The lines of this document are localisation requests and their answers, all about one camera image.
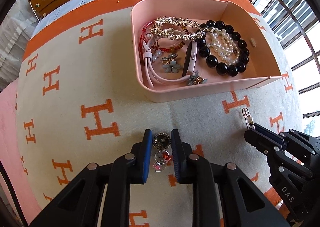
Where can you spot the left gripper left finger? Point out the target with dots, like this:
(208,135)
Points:
(100,195)

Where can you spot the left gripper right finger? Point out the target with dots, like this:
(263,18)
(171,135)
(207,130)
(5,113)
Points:
(222,195)

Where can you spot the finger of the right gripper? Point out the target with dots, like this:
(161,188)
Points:
(275,153)
(300,145)

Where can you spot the pearl safety pin brooch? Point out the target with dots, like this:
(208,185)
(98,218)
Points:
(248,118)

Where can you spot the gold pink charm keyring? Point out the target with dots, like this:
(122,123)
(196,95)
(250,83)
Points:
(161,142)

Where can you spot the pink smart watch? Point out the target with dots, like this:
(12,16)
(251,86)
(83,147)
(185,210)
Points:
(152,76)

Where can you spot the gold rhinestone hair comb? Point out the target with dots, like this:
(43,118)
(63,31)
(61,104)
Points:
(176,29)

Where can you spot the pink jewelry tray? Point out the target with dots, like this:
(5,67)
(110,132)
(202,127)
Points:
(236,52)

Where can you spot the pink quilt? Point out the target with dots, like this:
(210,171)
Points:
(10,155)

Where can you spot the orange beige H-pattern blanket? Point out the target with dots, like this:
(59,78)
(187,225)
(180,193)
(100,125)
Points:
(79,101)

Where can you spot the barred window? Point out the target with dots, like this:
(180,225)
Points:
(296,27)

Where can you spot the lace covered piano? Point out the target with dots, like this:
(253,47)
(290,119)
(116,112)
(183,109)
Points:
(16,31)

